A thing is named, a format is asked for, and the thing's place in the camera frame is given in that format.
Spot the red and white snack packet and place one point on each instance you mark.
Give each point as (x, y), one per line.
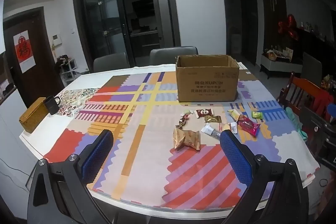
(203, 113)

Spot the black hair band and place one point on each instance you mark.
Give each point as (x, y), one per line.
(319, 182)

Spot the colourful patterned tablecloth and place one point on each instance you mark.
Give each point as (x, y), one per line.
(147, 119)

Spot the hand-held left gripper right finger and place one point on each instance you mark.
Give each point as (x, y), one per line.
(235, 155)

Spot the dark interior door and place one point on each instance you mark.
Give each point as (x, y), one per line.
(249, 24)

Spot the small basket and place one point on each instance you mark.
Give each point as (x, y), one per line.
(271, 55)

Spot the pale green wrapped candy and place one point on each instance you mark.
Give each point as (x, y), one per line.
(187, 112)

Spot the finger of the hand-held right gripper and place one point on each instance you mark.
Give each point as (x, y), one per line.
(332, 111)

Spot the gold snack packet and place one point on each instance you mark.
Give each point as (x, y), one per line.
(212, 119)

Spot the white shoe rack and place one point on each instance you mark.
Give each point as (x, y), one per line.
(65, 69)

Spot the black mug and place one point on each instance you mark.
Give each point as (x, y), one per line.
(51, 106)

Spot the brown crinkled snack packet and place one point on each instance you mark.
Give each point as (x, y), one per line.
(187, 138)

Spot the dark twisted candy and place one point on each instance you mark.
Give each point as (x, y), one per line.
(183, 120)

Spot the glass sliding door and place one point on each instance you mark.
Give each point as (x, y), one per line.
(110, 16)

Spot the brown cardboard box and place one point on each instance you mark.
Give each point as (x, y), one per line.
(207, 85)

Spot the red cloth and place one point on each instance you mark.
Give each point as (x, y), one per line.
(323, 103)

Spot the pink snack packet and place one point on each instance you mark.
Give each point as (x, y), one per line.
(248, 125)

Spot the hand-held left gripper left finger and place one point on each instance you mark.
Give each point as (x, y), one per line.
(95, 153)

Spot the green cloth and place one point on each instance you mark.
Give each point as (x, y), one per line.
(296, 121)

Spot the small white snack packet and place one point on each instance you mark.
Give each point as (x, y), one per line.
(233, 127)

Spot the long yellow snack packet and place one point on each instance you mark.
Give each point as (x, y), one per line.
(233, 114)

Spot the red foil balloons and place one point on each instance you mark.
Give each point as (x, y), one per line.
(290, 26)

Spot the white low cabinet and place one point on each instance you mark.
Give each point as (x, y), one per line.
(281, 65)

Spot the white intercom panel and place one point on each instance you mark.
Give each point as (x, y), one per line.
(57, 39)

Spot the woven wicker box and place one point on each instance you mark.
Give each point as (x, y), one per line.
(32, 116)

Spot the bright green candy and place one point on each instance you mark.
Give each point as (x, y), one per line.
(257, 115)

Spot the red wooden chair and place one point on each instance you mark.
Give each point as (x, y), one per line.
(302, 87)

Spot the grey dining chair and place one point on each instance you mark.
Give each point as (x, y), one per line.
(173, 54)
(111, 62)

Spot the white and clear tube packet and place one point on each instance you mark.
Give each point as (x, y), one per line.
(210, 129)

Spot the clear bag with yellow snack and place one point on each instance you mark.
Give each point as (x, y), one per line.
(225, 126)

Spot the dark wooden entrance door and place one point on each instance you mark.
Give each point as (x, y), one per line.
(44, 61)

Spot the red and white wall poster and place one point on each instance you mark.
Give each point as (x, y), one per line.
(24, 52)

